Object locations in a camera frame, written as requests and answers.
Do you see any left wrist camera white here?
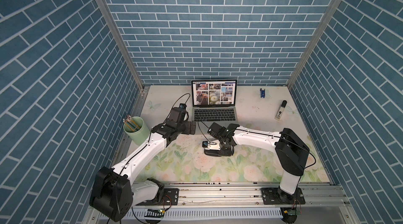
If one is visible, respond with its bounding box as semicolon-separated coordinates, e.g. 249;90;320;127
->
179;103;187;110

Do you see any aluminium rail frame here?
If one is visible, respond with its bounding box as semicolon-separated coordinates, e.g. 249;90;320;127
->
84;182;359;224

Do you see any black wireless mouse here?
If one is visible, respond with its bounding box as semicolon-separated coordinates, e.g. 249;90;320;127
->
204;149;221;157

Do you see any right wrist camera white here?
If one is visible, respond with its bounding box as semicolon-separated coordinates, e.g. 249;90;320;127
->
202;141;220;150

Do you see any green circuit board right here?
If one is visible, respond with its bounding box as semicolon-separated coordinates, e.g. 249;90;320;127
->
282;208;301;216

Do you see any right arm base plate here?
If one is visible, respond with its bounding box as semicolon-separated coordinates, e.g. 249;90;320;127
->
261;187;305;205

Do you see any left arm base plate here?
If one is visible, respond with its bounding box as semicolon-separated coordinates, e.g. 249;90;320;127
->
151;188;179;207

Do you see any floral table mat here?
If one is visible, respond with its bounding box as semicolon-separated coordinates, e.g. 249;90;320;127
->
137;85;330;183

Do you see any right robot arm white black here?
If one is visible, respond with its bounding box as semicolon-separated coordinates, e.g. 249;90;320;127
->
202;123;311;205

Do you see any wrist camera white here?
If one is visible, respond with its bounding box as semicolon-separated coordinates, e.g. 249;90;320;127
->
179;103;187;110
202;141;220;150

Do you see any silver laptop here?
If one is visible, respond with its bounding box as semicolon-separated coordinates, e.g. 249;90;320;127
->
191;79;238;127

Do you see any green circuit board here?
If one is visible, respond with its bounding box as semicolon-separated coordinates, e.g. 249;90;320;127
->
144;209;165;219
282;208;301;216

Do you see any green pencil cup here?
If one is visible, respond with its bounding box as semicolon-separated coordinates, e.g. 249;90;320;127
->
123;115;150;146

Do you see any green circuit board left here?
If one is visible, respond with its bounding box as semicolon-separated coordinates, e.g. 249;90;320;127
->
144;209;165;219

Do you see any blue binder clip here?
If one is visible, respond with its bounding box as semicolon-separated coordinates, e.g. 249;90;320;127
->
260;88;266;99

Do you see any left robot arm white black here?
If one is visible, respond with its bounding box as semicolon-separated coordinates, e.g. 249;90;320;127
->
89;103;196;222

